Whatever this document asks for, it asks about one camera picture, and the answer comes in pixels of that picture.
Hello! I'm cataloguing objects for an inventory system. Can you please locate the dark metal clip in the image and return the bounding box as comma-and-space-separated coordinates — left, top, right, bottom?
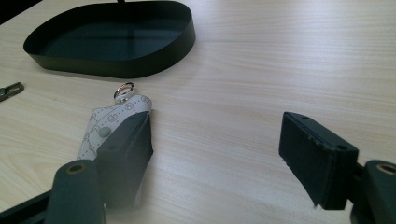
0, 81, 25, 103

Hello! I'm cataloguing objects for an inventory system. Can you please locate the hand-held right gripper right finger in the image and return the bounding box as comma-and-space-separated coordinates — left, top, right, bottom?
278, 111, 360, 211

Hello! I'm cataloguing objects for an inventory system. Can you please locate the black key rack with tray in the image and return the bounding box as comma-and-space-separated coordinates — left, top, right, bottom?
22, 0, 196, 78

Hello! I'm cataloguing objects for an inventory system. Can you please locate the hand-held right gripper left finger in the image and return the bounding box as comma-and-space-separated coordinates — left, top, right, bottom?
94, 111, 154, 210

